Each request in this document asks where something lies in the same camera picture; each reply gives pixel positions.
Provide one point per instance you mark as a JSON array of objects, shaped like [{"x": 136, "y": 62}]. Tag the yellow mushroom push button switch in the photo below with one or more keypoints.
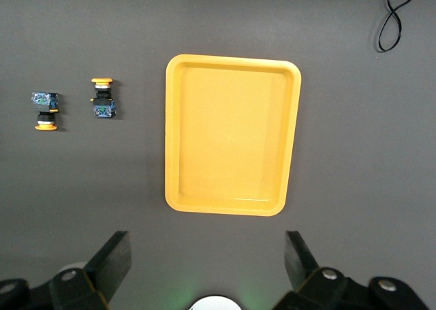
[
  {"x": 44, "y": 100},
  {"x": 102, "y": 107}
]

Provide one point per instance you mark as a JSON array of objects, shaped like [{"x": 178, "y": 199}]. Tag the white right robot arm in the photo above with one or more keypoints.
[{"x": 216, "y": 304}]

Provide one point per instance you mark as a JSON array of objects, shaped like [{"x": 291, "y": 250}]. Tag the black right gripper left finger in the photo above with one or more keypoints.
[{"x": 98, "y": 276}]

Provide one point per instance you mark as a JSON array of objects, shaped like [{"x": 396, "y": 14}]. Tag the dark grey table cover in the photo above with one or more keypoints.
[{"x": 68, "y": 187}]

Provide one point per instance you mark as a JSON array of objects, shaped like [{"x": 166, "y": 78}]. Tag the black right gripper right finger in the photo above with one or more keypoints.
[{"x": 306, "y": 282}]

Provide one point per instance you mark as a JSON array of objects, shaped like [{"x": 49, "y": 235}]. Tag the yellow plastic tray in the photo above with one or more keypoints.
[{"x": 231, "y": 136}]

